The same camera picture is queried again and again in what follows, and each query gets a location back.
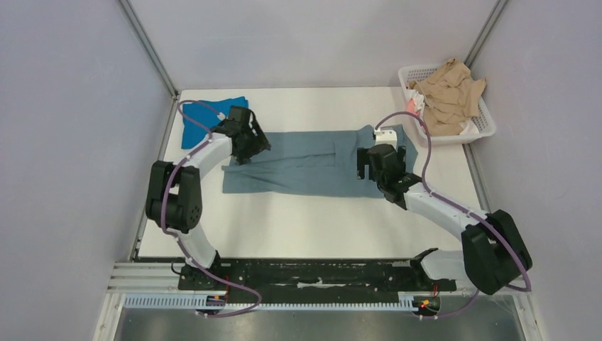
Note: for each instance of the aluminium frame rail left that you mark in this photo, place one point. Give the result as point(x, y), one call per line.
point(152, 54)

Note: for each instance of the folded bright blue t-shirt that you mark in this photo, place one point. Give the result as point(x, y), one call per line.
point(205, 113)

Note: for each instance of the aluminium frame rail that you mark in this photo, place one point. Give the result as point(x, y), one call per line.
point(486, 30)
point(152, 54)

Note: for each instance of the aluminium frame rail right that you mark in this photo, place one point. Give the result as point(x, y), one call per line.
point(486, 30)

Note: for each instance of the beige t-shirt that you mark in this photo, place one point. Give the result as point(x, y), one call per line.
point(450, 97)

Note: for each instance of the pink and white garment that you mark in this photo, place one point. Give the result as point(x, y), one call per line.
point(415, 103)

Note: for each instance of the grey-blue t-shirt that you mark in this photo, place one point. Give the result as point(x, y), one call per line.
point(316, 163)

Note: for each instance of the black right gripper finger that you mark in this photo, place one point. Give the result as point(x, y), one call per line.
point(363, 164)
point(401, 157)

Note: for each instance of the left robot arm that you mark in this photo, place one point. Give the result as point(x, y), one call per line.
point(174, 199)

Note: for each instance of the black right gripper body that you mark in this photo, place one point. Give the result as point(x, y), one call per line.
point(369, 162)

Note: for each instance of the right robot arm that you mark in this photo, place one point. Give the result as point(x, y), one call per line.
point(493, 253)

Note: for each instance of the white plastic laundry basket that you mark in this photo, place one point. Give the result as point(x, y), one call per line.
point(481, 126)

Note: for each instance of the white slotted cable duct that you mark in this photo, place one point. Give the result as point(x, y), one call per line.
point(205, 302)

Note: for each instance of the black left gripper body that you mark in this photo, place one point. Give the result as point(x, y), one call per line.
point(249, 146)

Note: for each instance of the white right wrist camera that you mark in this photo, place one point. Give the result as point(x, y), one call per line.
point(386, 136)

